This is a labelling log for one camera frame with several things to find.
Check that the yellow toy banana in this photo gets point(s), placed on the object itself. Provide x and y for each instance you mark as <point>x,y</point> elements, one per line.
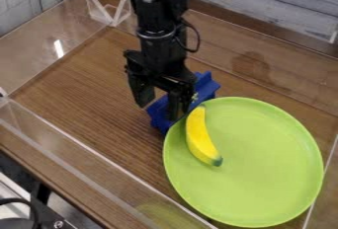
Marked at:
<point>197,138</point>

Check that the black metal bracket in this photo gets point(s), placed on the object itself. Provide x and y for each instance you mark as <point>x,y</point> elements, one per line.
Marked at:
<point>52,220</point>

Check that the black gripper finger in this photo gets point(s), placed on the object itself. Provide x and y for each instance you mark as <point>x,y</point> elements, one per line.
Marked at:
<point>141,86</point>
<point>179,100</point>

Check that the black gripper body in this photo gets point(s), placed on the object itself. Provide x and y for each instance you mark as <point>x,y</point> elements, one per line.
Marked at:
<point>156,65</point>

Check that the clear acrylic front wall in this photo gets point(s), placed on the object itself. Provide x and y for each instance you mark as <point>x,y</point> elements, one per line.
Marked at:
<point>113,197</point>

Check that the green plate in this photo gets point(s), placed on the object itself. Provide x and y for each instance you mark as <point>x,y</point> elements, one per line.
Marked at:
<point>271,174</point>

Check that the clear acrylic triangle bracket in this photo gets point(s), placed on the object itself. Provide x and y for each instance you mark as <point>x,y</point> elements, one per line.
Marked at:
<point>108,14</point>

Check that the blue plastic block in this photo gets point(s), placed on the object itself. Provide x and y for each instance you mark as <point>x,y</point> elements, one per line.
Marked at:
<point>205,87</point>

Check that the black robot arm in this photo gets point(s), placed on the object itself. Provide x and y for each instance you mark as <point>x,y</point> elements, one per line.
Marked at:
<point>161,15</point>

